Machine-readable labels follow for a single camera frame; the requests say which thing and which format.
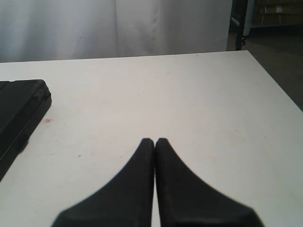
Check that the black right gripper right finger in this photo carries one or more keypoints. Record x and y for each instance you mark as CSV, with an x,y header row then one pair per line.
x,y
185,200

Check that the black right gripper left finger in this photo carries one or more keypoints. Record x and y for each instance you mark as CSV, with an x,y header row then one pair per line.
x,y
125,201

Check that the black metal stand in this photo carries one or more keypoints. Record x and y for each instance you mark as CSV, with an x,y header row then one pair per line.
x,y
240,38

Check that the blue metal shelf rack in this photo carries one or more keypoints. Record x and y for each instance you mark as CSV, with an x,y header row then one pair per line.
x,y
268,13

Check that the black plastic tool case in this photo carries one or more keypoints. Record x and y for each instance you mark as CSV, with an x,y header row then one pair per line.
x,y
23,104

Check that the white backdrop curtain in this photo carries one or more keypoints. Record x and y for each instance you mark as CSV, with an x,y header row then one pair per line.
x,y
41,30

